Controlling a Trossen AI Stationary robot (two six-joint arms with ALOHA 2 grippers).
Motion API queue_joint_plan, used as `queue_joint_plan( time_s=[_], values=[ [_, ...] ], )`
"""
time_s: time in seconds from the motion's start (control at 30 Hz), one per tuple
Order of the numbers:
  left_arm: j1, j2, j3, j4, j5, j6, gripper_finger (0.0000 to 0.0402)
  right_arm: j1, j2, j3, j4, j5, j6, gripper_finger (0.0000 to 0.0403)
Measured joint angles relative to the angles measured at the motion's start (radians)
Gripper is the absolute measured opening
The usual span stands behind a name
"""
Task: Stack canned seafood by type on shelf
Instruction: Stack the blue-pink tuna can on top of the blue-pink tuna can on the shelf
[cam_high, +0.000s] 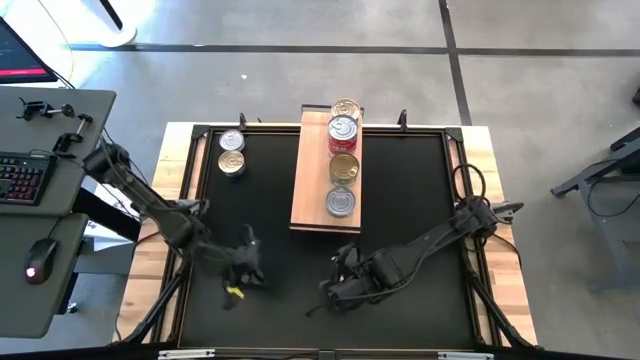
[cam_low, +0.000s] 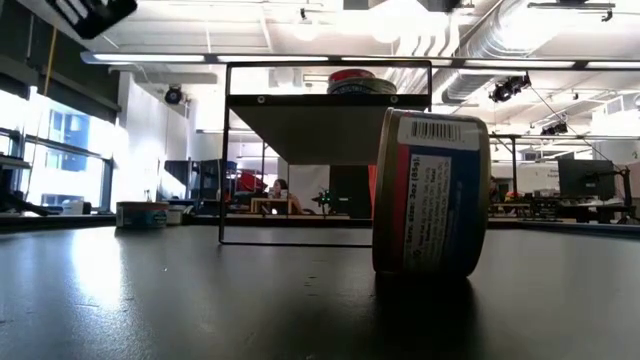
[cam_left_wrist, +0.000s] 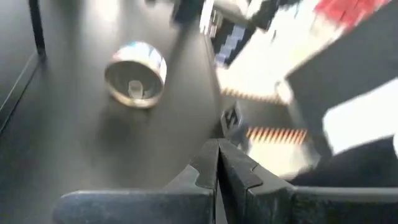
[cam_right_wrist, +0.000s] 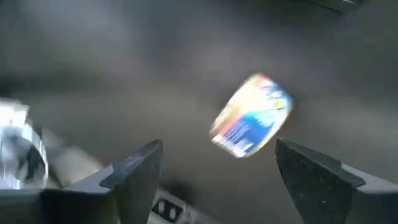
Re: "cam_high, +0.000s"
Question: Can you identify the black desk leg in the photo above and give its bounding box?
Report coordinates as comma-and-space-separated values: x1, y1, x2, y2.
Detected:
72, 189, 143, 243

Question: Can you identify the silver metal bracket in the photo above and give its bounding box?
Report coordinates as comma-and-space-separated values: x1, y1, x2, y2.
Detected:
437, 351, 495, 360
157, 349, 216, 360

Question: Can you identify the grey metal stand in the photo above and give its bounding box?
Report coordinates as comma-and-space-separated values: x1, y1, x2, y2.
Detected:
549, 127, 640, 296

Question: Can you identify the white box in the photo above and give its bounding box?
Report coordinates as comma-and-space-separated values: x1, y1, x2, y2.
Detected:
82, 184, 151, 253

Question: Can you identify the white rounded device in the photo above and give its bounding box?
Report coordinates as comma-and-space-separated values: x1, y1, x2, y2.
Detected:
0, 0, 139, 50

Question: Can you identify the pale gold lid can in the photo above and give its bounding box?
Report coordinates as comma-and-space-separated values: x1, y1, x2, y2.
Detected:
330, 97, 362, 121
217, 149, 247, 178

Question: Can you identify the backlit black keyboard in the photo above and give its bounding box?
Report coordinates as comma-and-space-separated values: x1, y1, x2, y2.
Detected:
0, 152, 58, 207

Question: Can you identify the grey desk panel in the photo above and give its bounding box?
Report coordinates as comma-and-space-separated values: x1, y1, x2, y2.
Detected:
0, 212, 90, 340
0, 85, 118, 217

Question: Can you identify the black right base cable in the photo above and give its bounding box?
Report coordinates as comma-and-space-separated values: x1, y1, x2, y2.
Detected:
451, 162, 487, 202

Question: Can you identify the black monitor red stripe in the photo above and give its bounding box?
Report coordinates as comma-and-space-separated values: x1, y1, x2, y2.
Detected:
0, 17, 59, 85

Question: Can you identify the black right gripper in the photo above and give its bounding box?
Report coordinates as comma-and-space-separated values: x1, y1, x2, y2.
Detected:
319, 258, 384, 315

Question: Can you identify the black metal table frame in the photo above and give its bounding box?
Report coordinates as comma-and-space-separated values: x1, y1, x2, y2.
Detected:
112, 110, 540, 351

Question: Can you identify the black computer mouse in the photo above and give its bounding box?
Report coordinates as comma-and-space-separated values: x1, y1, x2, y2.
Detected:
23, 238, 59, 287

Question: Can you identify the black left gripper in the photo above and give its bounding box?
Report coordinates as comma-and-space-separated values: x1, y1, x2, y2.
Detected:
219, 223, 266, 289

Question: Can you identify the wooden board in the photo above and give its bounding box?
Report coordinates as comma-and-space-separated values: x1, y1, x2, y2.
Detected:
289, 103, 364, 235

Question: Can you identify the black table mat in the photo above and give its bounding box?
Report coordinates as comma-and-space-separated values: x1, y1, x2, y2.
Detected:
178, 130, 476, 350

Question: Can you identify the black desk clamp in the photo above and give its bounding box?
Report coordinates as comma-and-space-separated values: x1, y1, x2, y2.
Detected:
16, 97, 76, 122
51, 113, 95, 154

